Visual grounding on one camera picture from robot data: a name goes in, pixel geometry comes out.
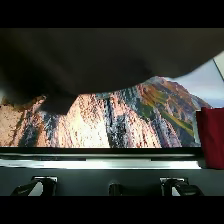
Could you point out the grey garment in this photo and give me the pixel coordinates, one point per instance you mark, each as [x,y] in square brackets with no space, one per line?
[100,56]

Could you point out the red garment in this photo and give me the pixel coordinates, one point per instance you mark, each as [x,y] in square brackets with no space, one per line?
[211,136]

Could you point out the silver frame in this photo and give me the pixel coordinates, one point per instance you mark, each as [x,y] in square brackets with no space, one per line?
[100,164]

